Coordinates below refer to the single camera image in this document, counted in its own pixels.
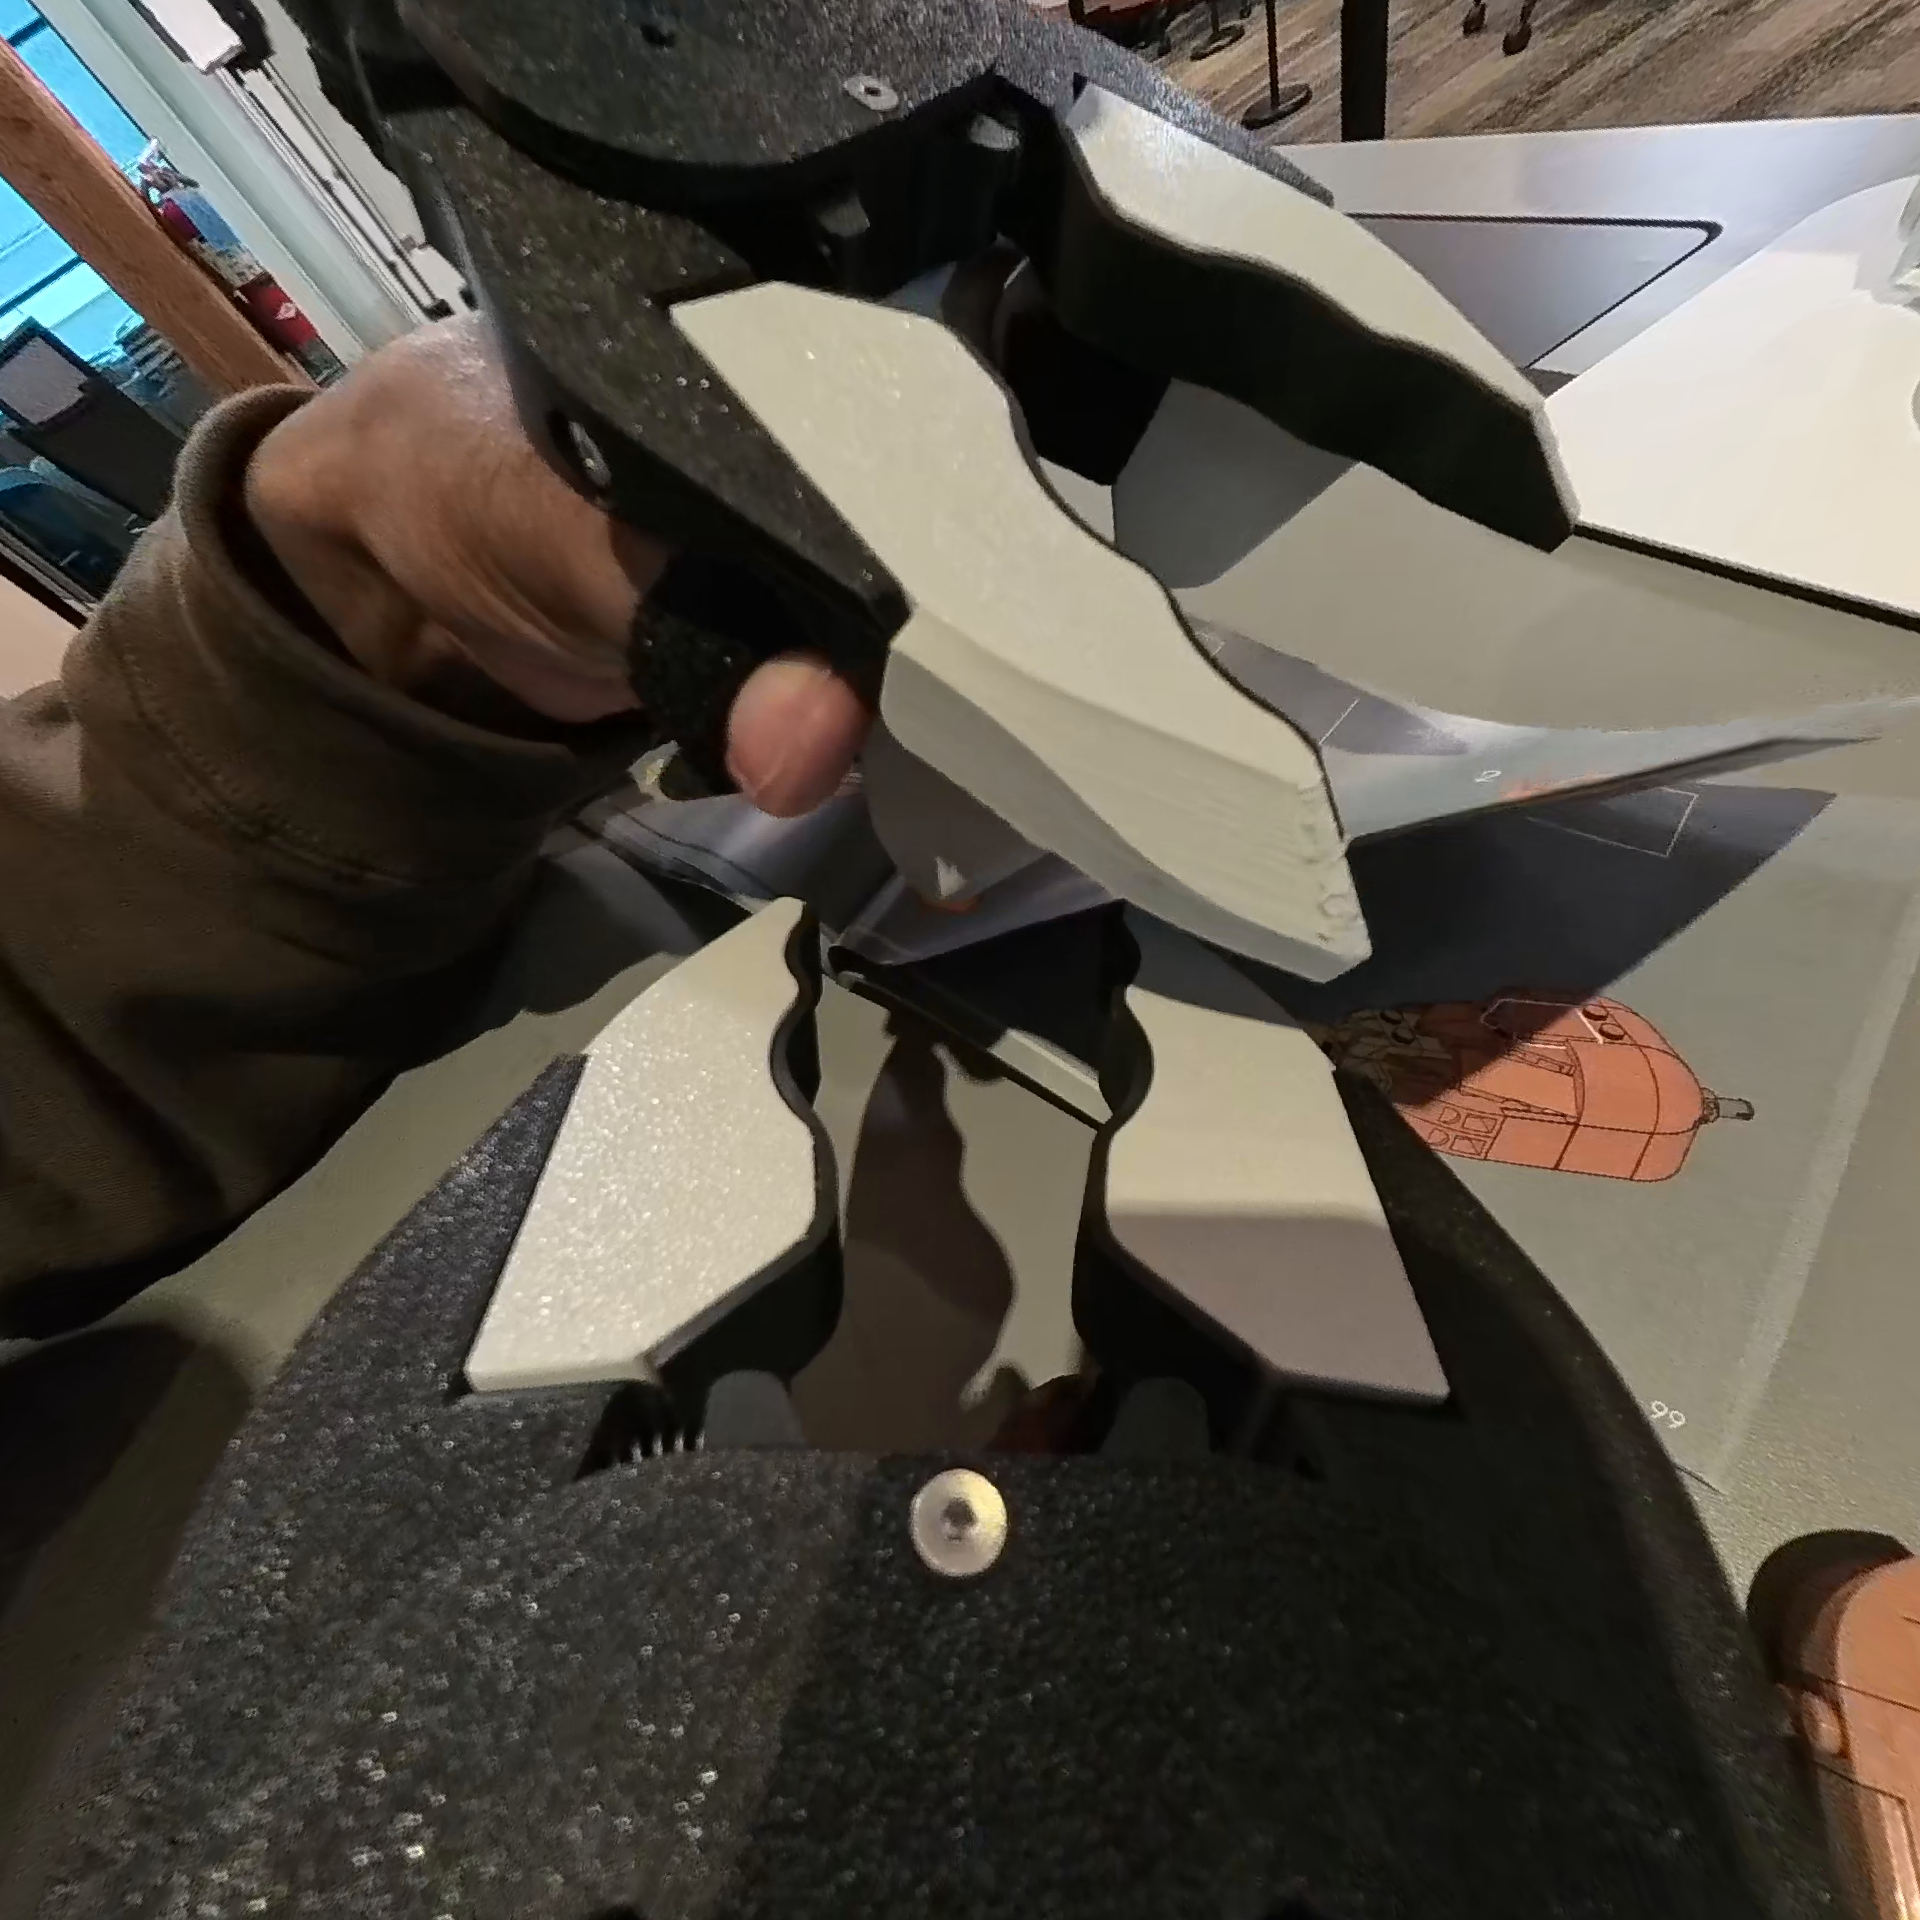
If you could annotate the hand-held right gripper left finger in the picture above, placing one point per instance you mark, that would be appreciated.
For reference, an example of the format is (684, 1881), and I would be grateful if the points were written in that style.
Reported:
(662, 1201)

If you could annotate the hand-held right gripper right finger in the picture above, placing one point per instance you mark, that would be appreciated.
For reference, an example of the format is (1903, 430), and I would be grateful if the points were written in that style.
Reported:
(1275, 1214)

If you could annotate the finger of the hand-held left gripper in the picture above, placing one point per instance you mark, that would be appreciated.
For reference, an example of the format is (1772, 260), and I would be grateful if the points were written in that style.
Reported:
(960, 569)
(1244, 241)

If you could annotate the grey brick instruction booklet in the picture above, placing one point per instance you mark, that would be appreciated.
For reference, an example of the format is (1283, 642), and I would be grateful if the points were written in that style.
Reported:
(1530, 1095)

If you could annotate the person's left forearm brown sleeve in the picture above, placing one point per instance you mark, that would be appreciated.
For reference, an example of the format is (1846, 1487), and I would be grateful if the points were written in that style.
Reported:
(224, 901)

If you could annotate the person's left hand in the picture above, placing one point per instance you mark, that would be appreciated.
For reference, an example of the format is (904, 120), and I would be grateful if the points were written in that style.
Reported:
(434, 510)

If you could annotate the red fire extinguisher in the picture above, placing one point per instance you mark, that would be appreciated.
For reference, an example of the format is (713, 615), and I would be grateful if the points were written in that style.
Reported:
(283, 324)

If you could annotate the wooden beam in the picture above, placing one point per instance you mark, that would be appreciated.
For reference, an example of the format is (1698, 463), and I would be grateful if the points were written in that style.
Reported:
(136, 225)

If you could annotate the white lamp stand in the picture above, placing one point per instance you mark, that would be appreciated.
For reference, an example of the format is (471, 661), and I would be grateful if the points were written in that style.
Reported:
(1770, 421)

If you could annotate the brown toy brick model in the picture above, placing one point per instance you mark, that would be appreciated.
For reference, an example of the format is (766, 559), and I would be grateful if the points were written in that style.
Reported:
(1862, 1694)

